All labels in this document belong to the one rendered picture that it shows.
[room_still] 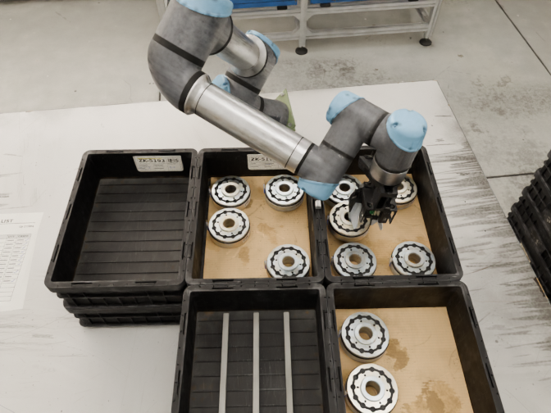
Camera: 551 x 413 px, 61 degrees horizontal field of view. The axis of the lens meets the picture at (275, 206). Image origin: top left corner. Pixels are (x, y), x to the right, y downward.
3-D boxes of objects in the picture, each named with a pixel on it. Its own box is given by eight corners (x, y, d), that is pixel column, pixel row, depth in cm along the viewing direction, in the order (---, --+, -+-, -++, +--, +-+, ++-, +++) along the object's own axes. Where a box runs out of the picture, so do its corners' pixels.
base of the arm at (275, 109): (256, 120, 158) (232, 108, 152) (285, 93, 149) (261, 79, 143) (260, 154, 149) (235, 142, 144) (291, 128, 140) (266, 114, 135)
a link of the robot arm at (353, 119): (311, 133, 93) (357, 161, 90) (339, 82, 90) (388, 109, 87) (321, 137, 100) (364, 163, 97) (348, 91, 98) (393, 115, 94)
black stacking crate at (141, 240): (98, 179, 131) (84, 152, 122) (203, 178, 131) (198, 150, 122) (63, 310, 107) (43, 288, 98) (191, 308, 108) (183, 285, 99)
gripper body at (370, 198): (357, 224, 104) (371, 191, 95) (353, 193, 110) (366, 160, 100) (390, 225, 105) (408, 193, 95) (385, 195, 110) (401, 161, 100)
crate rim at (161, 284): (86, 156, 123) (84, 149, 121) (199, 154, 124) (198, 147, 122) (46, 292, 100) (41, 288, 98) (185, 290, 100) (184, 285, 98)
